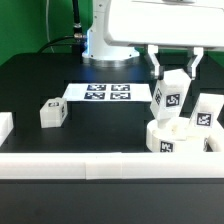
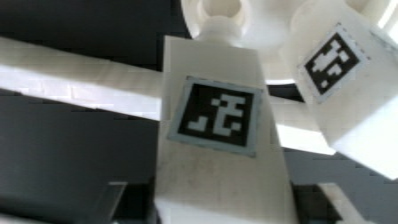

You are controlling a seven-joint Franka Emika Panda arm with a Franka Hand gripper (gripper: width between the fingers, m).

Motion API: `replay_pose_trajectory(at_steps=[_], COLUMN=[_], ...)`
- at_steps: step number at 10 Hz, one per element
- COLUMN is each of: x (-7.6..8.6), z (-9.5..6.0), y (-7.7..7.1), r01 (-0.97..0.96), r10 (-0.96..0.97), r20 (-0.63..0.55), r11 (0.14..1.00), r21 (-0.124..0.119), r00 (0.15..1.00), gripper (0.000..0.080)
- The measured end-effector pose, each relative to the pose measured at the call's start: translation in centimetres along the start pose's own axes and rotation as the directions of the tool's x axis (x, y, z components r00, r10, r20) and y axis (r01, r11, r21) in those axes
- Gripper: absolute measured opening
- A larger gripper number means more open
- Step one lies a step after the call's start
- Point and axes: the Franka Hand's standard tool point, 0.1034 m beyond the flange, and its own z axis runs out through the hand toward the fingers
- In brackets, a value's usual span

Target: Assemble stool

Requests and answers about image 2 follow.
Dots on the white front fence bar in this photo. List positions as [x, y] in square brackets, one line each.
[105, 85]

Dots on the white round stool seat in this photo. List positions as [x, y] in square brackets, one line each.
[268, 19]

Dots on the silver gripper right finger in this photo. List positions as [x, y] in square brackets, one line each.
[323, 205]

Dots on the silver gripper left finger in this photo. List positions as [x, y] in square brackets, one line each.
[124, 205]

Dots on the white stool leg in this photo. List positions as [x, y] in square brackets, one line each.
[222, 183]
[341, 57]

